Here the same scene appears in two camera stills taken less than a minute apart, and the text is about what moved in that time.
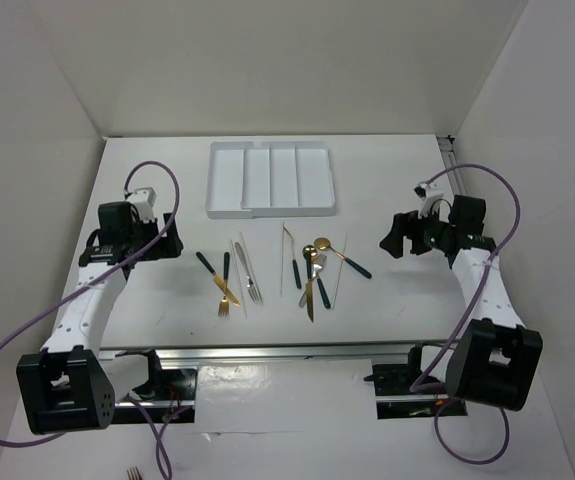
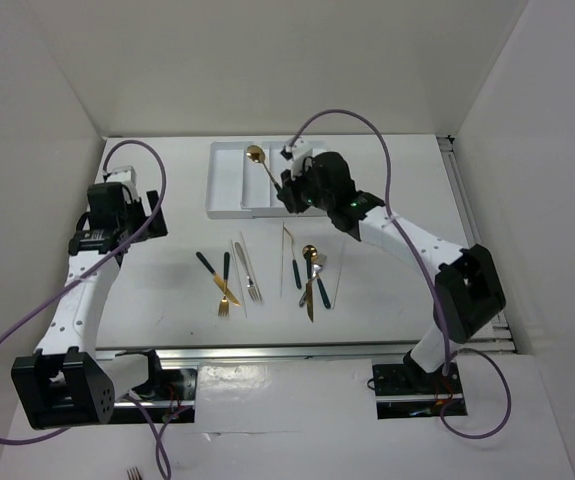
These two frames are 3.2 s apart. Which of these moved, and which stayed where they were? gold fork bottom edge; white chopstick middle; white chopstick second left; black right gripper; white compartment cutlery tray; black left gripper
Moved: black right gripper; black left gripper
Stayed: white compartment cutlery tray; gold fork bottom edge; white chopstick middle; white chopstick second left
